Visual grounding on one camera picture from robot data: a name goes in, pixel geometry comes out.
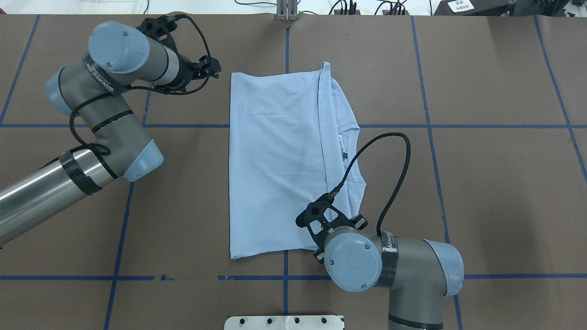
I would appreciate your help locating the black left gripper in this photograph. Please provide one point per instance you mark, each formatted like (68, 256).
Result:
(185, 73)

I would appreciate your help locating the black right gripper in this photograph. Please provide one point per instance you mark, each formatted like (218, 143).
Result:
(359, 222)

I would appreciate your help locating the light blue t-shirt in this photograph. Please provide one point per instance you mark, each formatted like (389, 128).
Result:
(291, 139)

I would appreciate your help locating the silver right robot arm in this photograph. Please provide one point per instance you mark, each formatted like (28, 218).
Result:
(418, 274)

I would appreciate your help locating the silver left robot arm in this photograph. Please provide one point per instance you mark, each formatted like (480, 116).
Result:
(112, 141)

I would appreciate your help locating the black box with label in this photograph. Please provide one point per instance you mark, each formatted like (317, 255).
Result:
(481, 8)

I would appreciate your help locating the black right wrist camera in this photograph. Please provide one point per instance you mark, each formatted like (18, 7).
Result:
(318, 212)

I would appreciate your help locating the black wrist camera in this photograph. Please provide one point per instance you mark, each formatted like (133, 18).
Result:
(160, 29)
(318, 212)

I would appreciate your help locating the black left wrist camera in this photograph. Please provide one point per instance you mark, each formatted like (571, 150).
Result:
(160, 29)

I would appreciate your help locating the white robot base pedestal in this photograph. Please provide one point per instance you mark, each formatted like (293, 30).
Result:
(286, 322)

